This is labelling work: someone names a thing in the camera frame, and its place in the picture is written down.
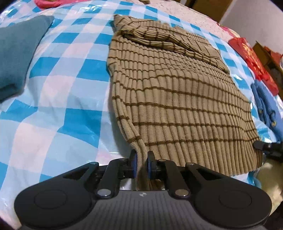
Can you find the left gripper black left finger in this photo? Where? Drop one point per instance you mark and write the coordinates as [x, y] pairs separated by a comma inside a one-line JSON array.
[[114, 172]]

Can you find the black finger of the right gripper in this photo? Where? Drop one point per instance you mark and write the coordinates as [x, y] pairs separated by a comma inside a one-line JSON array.
[[271, 150]]

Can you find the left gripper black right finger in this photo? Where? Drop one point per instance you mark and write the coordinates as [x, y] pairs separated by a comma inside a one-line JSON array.
[[167, 172]]

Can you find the tan striped knit sweater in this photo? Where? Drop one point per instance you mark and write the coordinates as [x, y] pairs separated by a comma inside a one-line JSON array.
[[172, 94]]

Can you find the blue knit garment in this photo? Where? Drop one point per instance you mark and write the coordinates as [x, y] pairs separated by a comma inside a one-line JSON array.
[[268, 112]]

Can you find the blue white checkered plastic sheet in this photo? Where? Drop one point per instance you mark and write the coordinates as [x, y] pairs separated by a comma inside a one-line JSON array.
[[64, 118]]

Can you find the red gold printed bag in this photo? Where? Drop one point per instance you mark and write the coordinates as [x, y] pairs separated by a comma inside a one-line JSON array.
[[242, 47]]

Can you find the brown cardboard box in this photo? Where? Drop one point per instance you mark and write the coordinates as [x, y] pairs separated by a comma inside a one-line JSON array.
[[270, 60]]

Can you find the brown wooden wardrobe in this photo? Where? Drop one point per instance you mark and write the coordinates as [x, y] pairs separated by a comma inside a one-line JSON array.
[[214, 9]]

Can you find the white floral bed sheet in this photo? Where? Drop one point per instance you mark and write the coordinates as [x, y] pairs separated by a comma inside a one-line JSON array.
[[202, 21]]

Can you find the teal folded garment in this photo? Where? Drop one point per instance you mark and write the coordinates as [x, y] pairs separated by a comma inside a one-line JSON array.
[[18, 45]]

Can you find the pink floral quilt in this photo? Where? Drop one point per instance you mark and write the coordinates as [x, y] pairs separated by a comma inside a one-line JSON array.
[[46, 4]]

